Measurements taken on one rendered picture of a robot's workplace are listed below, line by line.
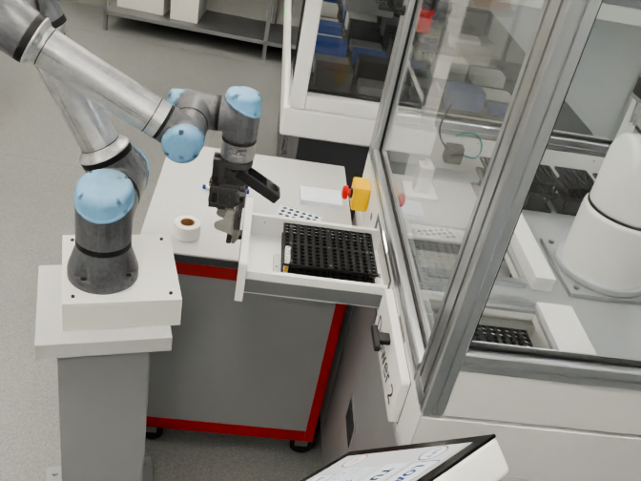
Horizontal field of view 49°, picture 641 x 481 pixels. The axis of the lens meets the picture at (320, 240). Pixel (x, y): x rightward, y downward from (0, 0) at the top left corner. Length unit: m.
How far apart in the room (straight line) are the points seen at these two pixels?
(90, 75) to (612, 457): 1.18
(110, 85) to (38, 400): 1.39
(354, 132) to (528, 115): 1.50
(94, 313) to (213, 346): 0.55
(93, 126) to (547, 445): 1.09
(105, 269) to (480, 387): 0.80
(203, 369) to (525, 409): 1.08
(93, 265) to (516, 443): 0.91
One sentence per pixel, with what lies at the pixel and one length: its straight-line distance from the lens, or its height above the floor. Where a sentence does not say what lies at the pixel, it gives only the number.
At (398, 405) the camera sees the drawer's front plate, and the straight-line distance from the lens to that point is 1.37.
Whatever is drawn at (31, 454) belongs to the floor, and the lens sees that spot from 2.37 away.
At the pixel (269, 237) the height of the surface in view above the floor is 0.84.
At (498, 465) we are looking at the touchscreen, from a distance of 0.91.
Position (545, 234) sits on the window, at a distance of 1.09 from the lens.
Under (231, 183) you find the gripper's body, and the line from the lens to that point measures 1.58.
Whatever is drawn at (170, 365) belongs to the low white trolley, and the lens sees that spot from 2.10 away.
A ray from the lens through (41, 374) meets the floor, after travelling 2.60.
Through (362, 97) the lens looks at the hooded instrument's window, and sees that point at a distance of 2.40.
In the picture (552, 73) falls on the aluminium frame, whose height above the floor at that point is 1.56.
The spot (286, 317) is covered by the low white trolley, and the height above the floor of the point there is 0.58.
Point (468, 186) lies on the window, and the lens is 1.20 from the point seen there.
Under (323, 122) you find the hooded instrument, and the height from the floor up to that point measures 0.87.
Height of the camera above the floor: 1.82
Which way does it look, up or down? 33 degrees down
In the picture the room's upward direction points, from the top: 12 degrees clockwise
